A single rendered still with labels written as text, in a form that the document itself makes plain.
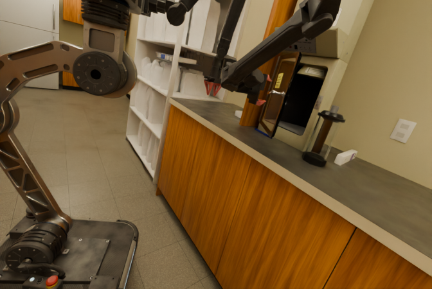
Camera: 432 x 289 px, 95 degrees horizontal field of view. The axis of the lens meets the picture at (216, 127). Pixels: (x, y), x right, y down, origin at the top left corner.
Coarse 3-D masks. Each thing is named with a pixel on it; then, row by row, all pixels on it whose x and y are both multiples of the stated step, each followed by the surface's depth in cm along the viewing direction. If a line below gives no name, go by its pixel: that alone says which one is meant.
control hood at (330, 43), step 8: (328, 32) 83; (336, 32) 81; (344, 32) 84; (320, 40) 88; (328, 40) 85; (336, 40) 83; (344, 40) 86; (320, 48) 91; (328, 48) 88; (336, 48) 85; (320, 56) 95; (328, 56) 91; (336, 56) 88
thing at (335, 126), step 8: (320, 112) 86; (320, 120) 85; (328, 120) 83; (344, 120) 82; (320, 128) 85; (328, 128) 83; (336, 128) 83; (312, 136) 88; (320, 136) 85; (328, 136) 84; (312, 144) 88; (320, 144) 85; (328, 144) 85; (312, 152) 88; (320, 152) 86; (328, 152) 87; (320, 160) 87
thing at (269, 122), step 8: (280, 56) 110; (288, 56) 96; (296, 56) 85; (280, 64) 106; (288, 64) 94; (296, 64) 84; (280, 72) 103; (288, 72) 91; (288, 80) 89; (272, 88) 111; (280, 88) 97; (288, 88) 87; (272, 96) 108; (280, 96) 94; (272, 104) 104; (280, 104) 91; (264, 112) 115; (272, 112) 101; (280, 112) 90; (264, 120) 112; (272, 120) 98; (264, 128) 108; (272, 128) 95; (272, 136) 94
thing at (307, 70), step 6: (306, 66) 105; (312, 66) 102; (318, 66) 101; (300, 72) 106; (306, 72) 103; (312, 72) 101; (318, 72) 100; (324, 72) 101; (318, 78) 114; (324, 78) 100
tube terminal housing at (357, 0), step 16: (352, 0) 85; (368, 0) 86; (352, 16) 85; (352, 32) 88; (352, 48) 93; (304, 64) 108; (320, 64) 96; (336, 64) 90; (336, 80) 96; (304, 144) 102
